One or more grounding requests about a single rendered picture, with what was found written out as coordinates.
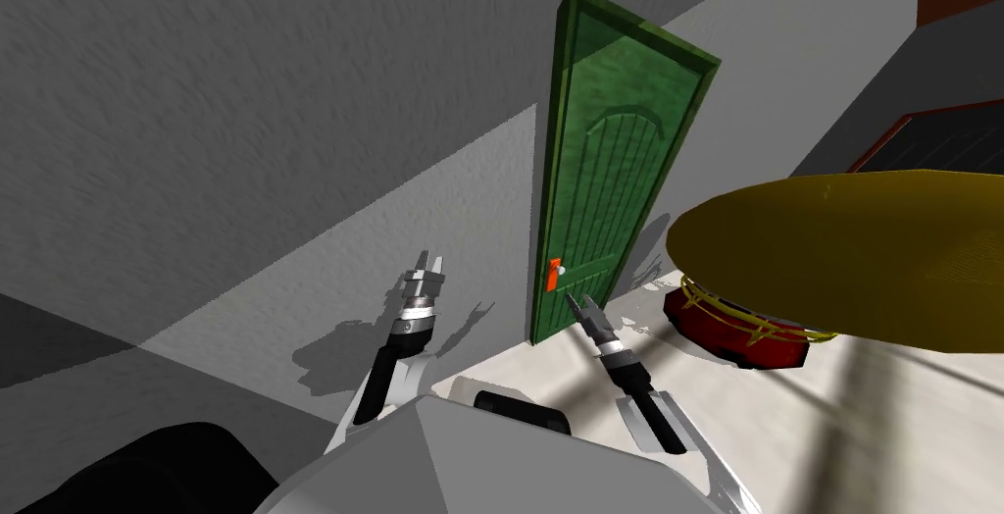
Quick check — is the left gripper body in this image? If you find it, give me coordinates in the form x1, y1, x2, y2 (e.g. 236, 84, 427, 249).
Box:
399, 269, 448, 321

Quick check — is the yellow round table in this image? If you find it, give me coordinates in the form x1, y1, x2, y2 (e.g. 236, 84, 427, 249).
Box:
662, 170, 1004, 372

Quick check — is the green panelled door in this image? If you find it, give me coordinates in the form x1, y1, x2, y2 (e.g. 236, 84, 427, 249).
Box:
528, 0, 723, 347

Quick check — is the dark panel with red frame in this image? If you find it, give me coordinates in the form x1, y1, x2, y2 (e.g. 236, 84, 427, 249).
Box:
845, 99, 1004, 178

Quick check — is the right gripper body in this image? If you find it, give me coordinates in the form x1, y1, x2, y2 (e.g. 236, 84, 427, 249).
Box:
582, 311, 623, 352

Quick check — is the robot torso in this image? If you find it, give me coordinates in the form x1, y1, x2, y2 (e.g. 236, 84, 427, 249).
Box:
252, 389, 756, 514

